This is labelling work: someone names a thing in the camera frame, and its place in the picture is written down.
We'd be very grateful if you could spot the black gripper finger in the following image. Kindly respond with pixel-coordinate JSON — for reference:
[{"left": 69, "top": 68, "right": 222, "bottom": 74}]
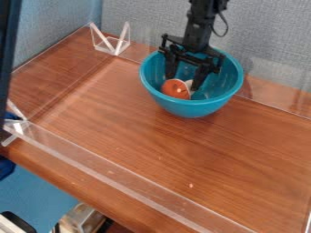
[
  {"left": 164, "top": 52, "right": 178, "bottom": 79},
  {"left": 190, "top": 65, "right": 209, "bottom": 91}
]

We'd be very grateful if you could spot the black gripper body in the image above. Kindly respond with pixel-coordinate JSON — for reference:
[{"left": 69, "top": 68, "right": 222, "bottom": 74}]
[{"left": 158, "top": 17, "right": 224, "bottom": 73}]

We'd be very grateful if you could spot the brown white toy mushroom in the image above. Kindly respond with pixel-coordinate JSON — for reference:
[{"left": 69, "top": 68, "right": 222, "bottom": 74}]
[{"left": 160, "top": 78, "right": 193, "bottom": 100}]

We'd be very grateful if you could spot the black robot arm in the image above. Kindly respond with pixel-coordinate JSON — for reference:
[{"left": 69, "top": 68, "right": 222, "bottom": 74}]
[{"left": 158, "top": 0, "right": 229, "bottom": 91}]

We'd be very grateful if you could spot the blue plastic bowl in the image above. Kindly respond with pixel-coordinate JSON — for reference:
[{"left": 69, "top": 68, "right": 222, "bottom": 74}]
[{"left": 138, "top": 49, "right": 244, "bottom": 118}]

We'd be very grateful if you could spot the clear acrylic back barrier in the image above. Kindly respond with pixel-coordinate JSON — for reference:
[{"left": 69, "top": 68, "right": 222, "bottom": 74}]
[{"left": 120, "top": 25, "right": 311, "bottom": 119}]

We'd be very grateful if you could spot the clear acrylic barrier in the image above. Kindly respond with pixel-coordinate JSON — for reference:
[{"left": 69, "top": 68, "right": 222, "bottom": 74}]
[
  {"left": 120, "top": 25, "right": 311, "bottom": 119},
  {"left": 1, "top": 118, "right": 256, "bottom": 233}
]

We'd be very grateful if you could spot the clear acrylic front barrier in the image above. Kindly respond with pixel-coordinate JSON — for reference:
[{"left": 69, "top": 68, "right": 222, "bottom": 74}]
[{"left": 1, "top": 118, "right": 256, "bottom": 233}]

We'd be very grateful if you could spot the blue cloth object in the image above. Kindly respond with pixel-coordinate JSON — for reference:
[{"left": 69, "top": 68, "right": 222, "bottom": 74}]
[{"left": 0, "top": 111, "right": 18, "bottom": 180}]

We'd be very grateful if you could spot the metal object under table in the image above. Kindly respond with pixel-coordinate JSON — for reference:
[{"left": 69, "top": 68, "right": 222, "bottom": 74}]
[{"left": 49, "top": 203, "right": 105, "bottom": 233}]

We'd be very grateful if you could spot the black white object bottom-left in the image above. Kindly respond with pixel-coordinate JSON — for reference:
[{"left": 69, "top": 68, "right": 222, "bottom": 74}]
[{"left": 0, "top": 211, "right": 37, "bottom": 233}]

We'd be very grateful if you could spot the black cable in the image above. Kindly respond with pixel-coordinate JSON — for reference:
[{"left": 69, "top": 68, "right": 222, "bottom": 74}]
[{"left": 209, "top": 10, "right": 229, "bottom": 38}]

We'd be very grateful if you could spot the clear acrylic corner bracket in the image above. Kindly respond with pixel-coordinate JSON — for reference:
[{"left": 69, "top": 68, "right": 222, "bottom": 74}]
[{"left": 88, "top": 22, "right": 130, "bottom": 56}]

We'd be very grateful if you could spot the dark blue foreground post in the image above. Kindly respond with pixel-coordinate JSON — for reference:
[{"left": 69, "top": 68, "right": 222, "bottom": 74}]
[{"left": 0, "top": 0, "right": 21, "bottom": 131}]

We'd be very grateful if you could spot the clear acrylic left bracket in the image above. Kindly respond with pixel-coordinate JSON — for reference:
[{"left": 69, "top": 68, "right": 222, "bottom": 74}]
[{"left": 0, "top": 100, "right": 28, "bottom": 147}]

